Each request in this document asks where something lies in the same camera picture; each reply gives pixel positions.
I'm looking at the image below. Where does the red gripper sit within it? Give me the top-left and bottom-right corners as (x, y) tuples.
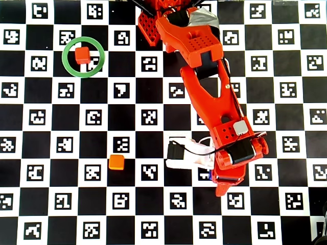
(211, 162), (247, 198)

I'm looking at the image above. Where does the orange cube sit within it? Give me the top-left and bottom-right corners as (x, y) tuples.
(108, 154), (125, 171)

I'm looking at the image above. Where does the red cube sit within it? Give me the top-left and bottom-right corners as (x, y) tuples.
(74, 46), (91, 64)

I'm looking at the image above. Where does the black white marker board mat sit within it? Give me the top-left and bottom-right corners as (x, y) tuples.
(0, 0), (327, 245)

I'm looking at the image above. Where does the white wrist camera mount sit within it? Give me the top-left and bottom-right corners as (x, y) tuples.
(165, 136), (217, 170)

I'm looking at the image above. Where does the thin black camera cable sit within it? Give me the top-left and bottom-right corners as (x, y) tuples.
(173, 131), (268, 156)

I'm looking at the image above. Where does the grey duct tape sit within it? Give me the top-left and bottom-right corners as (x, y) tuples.
(188, 7), (220, 29)

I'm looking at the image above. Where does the green ring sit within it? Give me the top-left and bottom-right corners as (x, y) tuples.
(61, 36), (106, 78)

